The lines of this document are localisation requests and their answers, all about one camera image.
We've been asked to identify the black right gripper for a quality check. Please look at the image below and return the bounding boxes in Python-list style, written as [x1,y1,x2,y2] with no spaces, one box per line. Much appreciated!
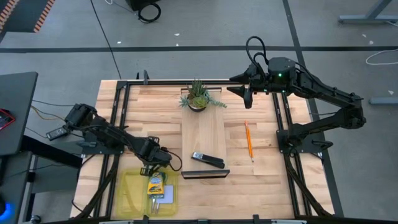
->
[226,63,272,110]

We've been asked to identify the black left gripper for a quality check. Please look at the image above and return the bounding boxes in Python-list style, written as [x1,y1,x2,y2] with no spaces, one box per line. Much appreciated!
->
[136,138,174,177]

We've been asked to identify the yellow crayon box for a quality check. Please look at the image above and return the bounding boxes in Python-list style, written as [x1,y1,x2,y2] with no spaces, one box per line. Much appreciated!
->
[146,171,166,200]

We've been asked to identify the orange pencil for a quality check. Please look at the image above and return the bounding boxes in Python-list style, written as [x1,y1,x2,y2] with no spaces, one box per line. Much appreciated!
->
[246,125,255,164]
[244,120,252,157]

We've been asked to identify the yellow plastic tray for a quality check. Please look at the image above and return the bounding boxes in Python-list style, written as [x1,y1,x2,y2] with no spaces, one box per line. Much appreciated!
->
[116,168,180,218]

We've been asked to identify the succulent plant in black bowl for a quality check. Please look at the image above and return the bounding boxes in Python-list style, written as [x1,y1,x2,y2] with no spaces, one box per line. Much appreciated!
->
[178,78,228,113]

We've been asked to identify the black stapler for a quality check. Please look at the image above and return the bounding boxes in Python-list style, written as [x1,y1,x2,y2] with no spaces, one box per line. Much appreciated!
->
[190,151,226,170]

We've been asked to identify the black power adapter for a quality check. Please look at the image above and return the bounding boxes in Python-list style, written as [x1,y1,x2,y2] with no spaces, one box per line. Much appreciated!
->
[45,126,70,141]

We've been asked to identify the black cabinet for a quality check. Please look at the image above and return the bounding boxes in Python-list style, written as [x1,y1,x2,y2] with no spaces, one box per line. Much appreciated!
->
[125,0,161,12]

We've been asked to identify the grey table foot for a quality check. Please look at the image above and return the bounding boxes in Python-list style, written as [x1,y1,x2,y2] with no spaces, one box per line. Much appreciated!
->
[369,96,398,106]

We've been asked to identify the grey table base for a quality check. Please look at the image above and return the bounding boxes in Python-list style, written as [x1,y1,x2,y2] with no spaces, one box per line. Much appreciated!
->
[338,0,398,25]

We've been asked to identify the dark grey desk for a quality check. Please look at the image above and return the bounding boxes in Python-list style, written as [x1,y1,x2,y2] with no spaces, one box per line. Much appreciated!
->
[0,72,39,157]

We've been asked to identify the red item on desk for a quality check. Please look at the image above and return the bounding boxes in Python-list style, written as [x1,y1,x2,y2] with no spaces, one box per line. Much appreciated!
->
[0,108,16,132]

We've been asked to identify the black hazard-striped floor mat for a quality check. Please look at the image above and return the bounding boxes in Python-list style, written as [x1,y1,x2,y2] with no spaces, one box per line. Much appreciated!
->
[0,0,57,34]

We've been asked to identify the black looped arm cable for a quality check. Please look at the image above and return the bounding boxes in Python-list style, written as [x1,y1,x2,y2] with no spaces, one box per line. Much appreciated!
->
[245,35,270,73]

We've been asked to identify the wooden shelf riser black frame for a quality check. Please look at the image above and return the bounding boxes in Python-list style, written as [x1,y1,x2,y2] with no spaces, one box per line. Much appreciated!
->
[180,86,231,180]

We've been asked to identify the black table frame rails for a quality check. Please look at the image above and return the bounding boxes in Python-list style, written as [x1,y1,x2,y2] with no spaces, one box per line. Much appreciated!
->
[70,78,345,224]

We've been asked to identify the black cable coil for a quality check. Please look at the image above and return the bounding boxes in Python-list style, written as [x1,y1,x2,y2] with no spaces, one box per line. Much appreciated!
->
[137,2,162,24]

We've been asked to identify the yellow cable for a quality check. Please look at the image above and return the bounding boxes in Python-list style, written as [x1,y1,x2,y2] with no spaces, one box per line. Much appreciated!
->
[30,105,67,121]

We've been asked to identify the thin black hanging cable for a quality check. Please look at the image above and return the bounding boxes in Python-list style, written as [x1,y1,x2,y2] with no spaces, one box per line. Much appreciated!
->
[89,0,123,80]

